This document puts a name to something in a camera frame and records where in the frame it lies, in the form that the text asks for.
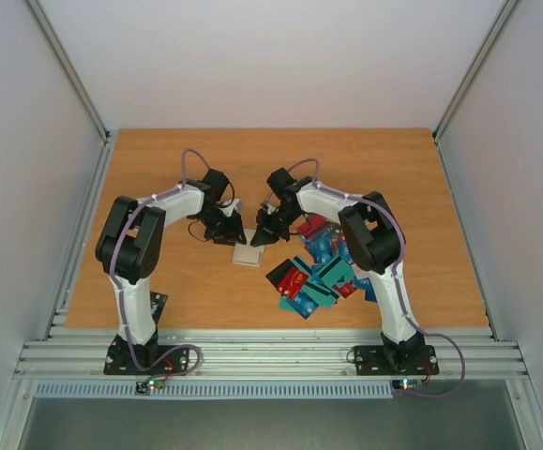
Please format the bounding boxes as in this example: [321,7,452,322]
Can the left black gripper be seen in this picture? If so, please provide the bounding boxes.
[196,207,248,247]

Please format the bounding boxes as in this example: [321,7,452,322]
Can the beige card holder wallet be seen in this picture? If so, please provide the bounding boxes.
[232,229,265,267]

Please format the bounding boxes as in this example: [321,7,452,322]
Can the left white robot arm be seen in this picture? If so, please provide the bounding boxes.
[95,169,247,375]

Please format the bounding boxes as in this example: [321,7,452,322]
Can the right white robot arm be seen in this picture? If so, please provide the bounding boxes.
[250,168,418,373]

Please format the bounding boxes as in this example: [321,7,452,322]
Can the black card under red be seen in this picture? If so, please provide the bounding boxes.
[265,259,294,289]

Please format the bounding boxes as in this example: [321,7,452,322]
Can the red card top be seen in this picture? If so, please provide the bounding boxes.
[296,214,331,239]

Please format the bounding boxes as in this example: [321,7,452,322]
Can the red VIP card left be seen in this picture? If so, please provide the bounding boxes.
[277,267,309,300]

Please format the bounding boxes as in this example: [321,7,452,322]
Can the blue card centre top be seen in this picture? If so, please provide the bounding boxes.
[305,235,334,264]

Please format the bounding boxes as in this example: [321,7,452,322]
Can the lone black VIP card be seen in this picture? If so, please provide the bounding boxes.
[150,292,168,324]

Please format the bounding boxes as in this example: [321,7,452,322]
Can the left small circuit board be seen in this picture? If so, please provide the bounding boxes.
[135,379,166,395]

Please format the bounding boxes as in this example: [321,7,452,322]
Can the small circuit board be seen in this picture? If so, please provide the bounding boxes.
[135,379,166,395]
[392,378,425,391]

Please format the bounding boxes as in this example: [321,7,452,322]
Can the right small circuit board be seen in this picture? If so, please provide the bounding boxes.
[392,378,425,391]

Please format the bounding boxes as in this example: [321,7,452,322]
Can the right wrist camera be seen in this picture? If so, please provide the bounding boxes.
[261,201,276,214]

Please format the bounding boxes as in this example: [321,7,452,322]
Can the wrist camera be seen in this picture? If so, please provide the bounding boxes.
[261,201,276,214]
[219,198,243,218]

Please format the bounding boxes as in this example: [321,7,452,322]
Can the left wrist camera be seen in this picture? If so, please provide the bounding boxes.
[219,198,243,218]

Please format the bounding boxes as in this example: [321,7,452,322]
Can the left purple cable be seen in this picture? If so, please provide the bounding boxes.
[110,148,203,376]

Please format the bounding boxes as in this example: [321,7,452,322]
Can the purple cable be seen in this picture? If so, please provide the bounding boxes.
[260,158,467,399]
[110,148,203,376]

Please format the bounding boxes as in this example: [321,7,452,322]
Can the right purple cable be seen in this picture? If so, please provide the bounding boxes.
[260,158,467,399]

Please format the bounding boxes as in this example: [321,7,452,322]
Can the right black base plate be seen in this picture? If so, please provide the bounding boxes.
[350,345,440,376]

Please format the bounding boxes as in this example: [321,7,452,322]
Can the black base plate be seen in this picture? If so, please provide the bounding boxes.
[103,337,191,376]
[350,345,440,376]

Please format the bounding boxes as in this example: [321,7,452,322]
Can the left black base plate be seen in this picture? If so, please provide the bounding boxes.
[103,337,191,376]

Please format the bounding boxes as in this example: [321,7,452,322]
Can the grey slotted cable duct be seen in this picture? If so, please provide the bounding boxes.
[35,379,393,400]

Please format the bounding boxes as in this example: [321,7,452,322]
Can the left aluminium frame post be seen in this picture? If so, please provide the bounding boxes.
[23,0,110,143]

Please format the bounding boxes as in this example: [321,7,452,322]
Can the aluminium frame post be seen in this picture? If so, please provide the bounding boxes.
[23,0,110,143]
[432,0,521,145]

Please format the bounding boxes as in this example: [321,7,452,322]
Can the right aluminium frame post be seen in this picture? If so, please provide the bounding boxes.
[432,0,521,145]

